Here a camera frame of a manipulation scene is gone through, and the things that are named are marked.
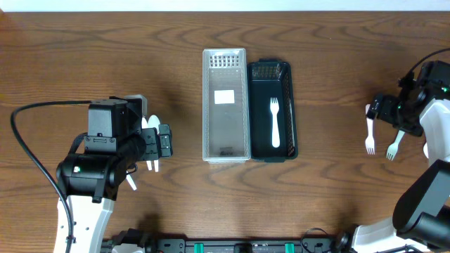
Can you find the white plastic spoon right side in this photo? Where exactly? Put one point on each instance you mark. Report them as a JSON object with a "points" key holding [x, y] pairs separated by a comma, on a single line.
{"points": [[425, 150]]}

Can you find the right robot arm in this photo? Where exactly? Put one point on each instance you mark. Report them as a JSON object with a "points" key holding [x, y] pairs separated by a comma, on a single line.
{"points": [[420, 221]]}

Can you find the black plastic basket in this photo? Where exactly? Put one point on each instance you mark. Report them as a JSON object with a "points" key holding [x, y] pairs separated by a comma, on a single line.
{"points": [[271, 78]]}

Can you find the clear plastic basket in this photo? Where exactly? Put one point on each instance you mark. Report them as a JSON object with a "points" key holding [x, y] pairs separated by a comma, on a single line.
{"points": [[225, 127]]}

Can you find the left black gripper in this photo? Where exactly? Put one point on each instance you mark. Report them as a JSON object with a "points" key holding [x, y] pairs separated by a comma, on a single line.
{"points": [[155, 145]]}

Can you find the white label sticker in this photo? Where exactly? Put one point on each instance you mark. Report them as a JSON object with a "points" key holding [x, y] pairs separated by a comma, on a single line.
{"points": [[224, 97]]}

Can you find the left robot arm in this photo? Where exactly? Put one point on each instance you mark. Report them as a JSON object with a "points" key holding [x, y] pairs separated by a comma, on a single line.
{"points": [[98, 162]]}

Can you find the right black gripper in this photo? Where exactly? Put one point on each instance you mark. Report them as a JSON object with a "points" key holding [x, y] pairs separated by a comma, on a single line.
{"points": [[390, 102]]}

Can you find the black mounting rail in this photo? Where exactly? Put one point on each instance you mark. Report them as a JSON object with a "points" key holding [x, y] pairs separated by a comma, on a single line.
{"points": [[134, 240]]}

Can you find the white plastic fork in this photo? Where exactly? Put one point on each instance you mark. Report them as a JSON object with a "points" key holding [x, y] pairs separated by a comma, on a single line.
{"points": [[393, 147], [370, 141], [275, 136]]}

